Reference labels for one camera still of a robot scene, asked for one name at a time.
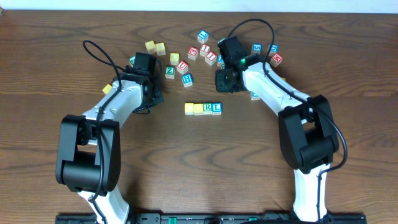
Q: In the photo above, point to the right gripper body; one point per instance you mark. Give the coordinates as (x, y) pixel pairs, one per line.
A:
(224, 84)

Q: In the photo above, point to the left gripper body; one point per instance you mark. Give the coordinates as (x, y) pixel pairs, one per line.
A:
(156, 97)

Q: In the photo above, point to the blue block l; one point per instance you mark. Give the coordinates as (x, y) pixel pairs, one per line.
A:
(217, 109)
(202, 36)

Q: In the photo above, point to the green block R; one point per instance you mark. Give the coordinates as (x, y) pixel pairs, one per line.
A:
(207, 109)

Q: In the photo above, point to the yellow block C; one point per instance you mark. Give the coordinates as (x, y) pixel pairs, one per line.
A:
(189, 108)

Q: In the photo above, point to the yellow block O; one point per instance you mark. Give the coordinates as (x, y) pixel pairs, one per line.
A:
(198, 109)

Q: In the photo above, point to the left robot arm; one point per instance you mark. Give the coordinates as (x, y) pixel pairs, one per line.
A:
(89, 148)

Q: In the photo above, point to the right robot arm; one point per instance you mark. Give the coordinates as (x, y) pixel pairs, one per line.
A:
(307, 137)

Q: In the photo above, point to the blue block D centre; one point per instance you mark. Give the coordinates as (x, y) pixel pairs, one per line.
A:
(220, 61)

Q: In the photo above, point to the blue block d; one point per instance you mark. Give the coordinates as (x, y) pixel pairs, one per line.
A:
(273, 50)
(220, 61)

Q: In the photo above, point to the green block Z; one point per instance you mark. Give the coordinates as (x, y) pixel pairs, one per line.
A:
(170, 72)

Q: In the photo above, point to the blue block T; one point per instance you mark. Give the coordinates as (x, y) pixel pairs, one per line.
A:
(254, 96)

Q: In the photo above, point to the red block I lower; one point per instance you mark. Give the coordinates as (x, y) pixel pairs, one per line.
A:
(211, 58)

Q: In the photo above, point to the red block i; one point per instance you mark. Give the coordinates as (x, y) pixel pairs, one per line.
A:
(204, 50)
(211, 58)

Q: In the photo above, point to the blue block H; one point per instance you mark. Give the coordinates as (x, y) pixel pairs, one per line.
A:
(187, 80)

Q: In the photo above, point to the red block I upper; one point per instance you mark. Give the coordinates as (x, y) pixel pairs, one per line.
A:
(204, 50)

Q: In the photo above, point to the green block L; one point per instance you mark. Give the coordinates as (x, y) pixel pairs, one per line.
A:
(131, 61)

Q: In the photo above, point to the blue block 5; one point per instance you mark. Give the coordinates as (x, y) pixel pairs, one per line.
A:
(256, 48)

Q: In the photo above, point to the red block U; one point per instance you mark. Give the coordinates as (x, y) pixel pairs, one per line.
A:
(182, 67)

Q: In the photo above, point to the yellow block centre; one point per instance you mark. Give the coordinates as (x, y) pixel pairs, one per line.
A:
(174, 58)

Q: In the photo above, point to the yellow block far left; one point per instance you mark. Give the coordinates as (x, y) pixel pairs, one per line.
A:
(107, 89)

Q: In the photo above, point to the red block E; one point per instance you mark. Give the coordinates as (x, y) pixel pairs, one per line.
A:
(193, 53)

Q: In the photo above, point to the yellow block S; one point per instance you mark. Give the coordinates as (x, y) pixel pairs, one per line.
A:
(160, 49)

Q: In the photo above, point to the yellow block upper left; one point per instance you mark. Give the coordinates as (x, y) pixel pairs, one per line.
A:
(150, 46)

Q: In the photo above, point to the red block M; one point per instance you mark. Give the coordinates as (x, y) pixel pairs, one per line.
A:
(275, 60)

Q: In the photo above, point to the blue block top L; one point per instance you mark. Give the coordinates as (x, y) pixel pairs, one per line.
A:
(202, 36)

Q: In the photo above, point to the blue block D right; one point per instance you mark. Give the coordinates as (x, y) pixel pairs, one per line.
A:
(273, 50)

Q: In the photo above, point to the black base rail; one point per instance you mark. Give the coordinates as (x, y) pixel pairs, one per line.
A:
(271, 217)

